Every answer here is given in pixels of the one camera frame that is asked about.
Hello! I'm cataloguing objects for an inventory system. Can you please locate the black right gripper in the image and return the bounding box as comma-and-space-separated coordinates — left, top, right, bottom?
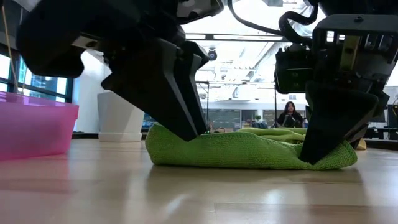
299, 14, 398, 166

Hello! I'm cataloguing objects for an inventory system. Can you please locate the black aluminium table frame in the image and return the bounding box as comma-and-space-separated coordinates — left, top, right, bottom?
72, 133, 398, 150

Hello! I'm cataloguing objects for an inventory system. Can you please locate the person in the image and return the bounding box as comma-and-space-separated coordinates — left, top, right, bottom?
275, 101, 305, 128

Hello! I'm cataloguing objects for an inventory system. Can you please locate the green microfiber towel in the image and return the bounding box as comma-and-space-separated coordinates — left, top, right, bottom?
236, 126, 308, 144
145, 123, 358, 171

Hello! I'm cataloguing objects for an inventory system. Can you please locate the white hexagonal plant pot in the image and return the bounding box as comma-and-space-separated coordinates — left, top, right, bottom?
97, 91, 146, 143

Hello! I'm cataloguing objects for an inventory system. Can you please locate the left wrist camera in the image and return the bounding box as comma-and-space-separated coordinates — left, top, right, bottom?
177, 0, 225, 25

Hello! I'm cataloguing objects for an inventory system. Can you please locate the black metal rig frame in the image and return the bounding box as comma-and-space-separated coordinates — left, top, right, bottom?
195, 80, 210, 125

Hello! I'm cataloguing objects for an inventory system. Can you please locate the black computer monitor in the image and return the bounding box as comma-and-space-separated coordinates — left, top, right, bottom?
387, 104, 398, 128

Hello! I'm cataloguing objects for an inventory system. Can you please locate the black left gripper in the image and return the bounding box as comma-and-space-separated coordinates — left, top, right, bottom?
17, 0, 201, 142

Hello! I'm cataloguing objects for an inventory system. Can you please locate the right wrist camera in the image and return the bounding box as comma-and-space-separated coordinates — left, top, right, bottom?
274, 46, 315, 95

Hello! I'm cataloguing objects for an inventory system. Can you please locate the pink tray mat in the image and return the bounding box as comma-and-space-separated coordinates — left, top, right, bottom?
0, 91, 80, 161

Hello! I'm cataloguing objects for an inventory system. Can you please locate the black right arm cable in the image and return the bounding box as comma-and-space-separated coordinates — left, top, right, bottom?
226, 0, 321, 46

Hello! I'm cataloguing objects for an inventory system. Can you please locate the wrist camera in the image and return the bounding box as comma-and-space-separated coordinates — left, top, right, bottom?
274, 46, 315, 95
177, 0, 225, 25

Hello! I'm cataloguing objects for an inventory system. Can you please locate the yellow extension cord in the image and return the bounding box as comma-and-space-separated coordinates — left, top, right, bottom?
1, 4, 24, 94

